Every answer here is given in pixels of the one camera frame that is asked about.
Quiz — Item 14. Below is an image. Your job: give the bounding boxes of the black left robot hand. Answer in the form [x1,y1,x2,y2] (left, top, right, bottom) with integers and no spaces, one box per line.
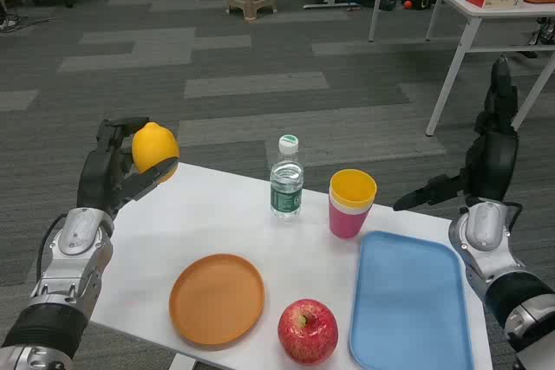
[76,116,180,221]

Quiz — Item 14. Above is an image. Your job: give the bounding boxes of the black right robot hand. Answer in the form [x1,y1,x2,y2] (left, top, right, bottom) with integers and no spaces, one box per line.
[393,55,520,211]

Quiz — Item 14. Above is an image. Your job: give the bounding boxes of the yellow lemon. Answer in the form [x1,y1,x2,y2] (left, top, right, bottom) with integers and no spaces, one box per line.
[131,122,180,185]

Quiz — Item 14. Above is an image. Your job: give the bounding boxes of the orange round plate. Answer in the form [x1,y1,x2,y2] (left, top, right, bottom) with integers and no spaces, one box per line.
[168,253,266,348]

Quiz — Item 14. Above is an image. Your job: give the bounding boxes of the yellow plastic cup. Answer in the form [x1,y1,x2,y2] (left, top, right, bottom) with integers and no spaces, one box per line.
[329,168,378,209]

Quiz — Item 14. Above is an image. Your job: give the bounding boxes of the white office table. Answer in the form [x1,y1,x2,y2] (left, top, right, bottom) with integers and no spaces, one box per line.
[368,0,555,137]

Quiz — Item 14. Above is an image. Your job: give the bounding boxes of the pink plastic cup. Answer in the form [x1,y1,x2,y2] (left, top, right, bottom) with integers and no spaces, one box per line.
[328,196,375,240]

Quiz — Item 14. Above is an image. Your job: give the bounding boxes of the blue rectangular tray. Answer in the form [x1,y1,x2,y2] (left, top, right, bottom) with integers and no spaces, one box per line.
[349,230,474,370]

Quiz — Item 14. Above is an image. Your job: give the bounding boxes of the clear plastic water bottle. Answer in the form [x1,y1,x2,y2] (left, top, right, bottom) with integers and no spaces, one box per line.
[269,134,304,220]

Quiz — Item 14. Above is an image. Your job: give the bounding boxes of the red apple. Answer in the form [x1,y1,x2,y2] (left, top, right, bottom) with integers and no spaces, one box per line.
[277,298,339,366]

